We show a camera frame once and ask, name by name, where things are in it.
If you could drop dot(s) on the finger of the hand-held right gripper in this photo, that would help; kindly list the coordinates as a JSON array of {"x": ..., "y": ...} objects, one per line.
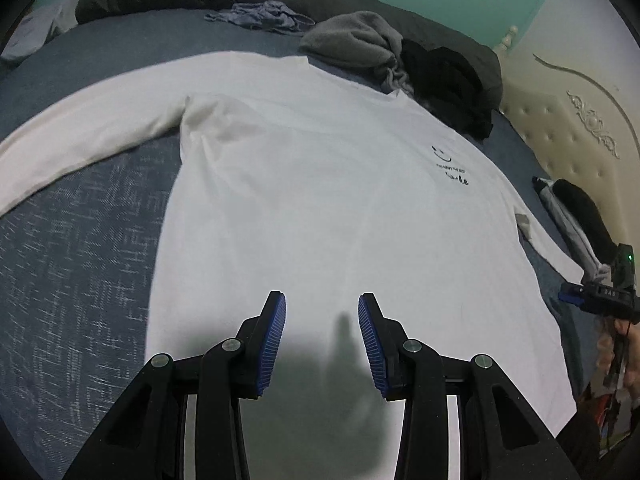
[{"x": 572, "y": 294}]

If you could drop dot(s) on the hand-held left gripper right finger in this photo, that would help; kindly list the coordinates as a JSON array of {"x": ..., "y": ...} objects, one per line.
[{"x": 372, "y": 345}]

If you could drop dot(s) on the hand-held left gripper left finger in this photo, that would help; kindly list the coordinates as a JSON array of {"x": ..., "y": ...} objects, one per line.
[{"x": 270, "y": 345}]

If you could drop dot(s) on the white long-sleeve shirt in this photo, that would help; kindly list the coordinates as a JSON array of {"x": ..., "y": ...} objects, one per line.
[{"x": 325, "y": 185}]

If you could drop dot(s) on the person's right hand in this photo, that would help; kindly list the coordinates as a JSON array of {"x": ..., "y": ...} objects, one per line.
[{"x": 632, "y": 355}]

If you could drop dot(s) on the grey white folded garment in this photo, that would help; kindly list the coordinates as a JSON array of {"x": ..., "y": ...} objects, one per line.
[{"x": 567, "y": 225}]

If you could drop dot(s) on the black folded garment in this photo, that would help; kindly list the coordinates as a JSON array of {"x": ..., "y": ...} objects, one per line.
[{"x": 587, "y": 215}]

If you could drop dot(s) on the red dark object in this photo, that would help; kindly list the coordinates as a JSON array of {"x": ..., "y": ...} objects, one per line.
[{"x": 600, "y": 410}]

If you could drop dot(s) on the person's dark trousers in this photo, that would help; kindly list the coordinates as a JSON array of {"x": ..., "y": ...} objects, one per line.
[{"x": 577, "y": 450}]

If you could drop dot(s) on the cream tufted headboard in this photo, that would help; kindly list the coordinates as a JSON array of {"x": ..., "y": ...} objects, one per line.
[{"x": 565, "y": 100}]

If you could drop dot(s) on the black crumpled garment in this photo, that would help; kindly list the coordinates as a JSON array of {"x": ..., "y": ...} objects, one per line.
[{"x": 450, "y": 85}]

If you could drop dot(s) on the grey sweater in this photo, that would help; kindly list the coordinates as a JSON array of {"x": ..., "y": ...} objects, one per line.
[{"x": 350, "y": 37}]

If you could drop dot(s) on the purple-blue crumpled garment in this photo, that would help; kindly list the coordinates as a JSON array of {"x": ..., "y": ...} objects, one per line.
[{"x": 260, "y": 15}]

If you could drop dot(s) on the light grey pillow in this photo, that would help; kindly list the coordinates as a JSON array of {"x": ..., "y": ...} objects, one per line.
[{"x": 35, "y": 30}]

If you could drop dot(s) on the cream bed post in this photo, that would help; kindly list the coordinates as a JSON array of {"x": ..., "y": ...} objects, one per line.
[{"x": 507, "y": 39}]

